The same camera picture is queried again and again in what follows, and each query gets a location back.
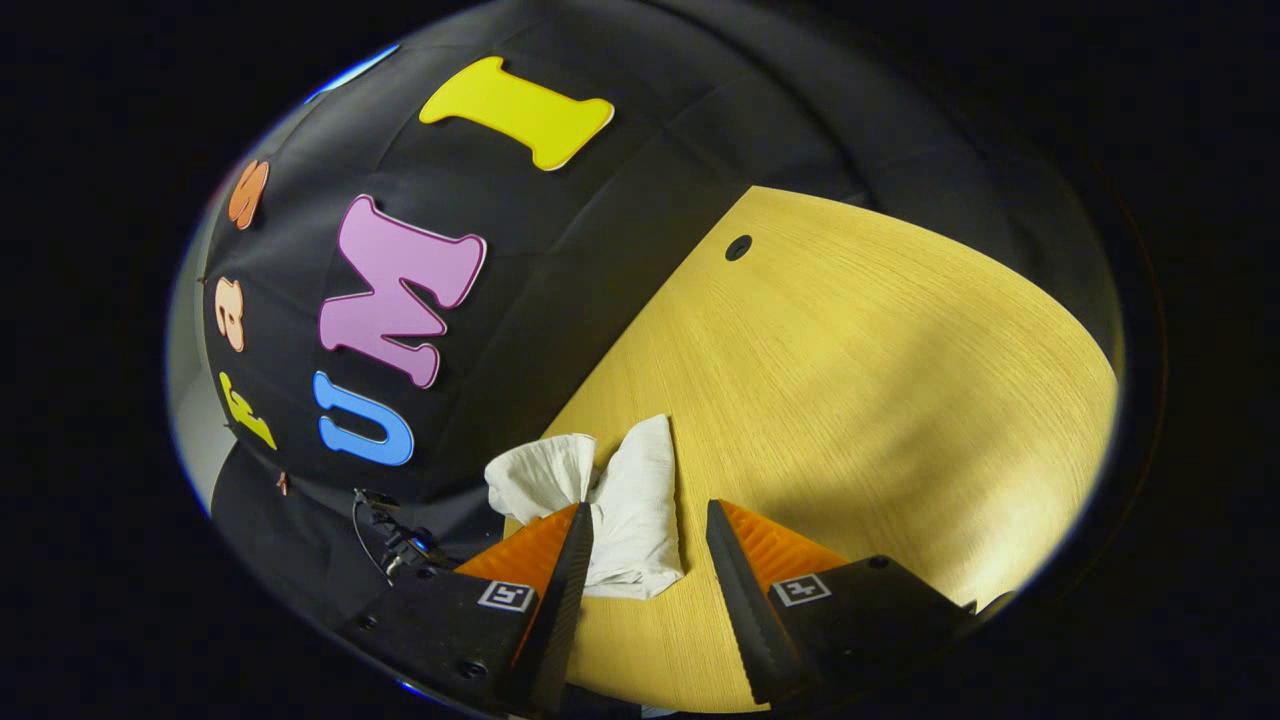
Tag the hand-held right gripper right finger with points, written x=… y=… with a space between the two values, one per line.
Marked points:
x=745 y=610

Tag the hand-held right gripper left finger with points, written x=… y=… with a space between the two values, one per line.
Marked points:
x=560 y=610

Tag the white jeans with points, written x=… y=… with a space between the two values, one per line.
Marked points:
x=640 y=500

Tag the black backdrop cloth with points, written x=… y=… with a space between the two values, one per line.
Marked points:
x=600 y=250

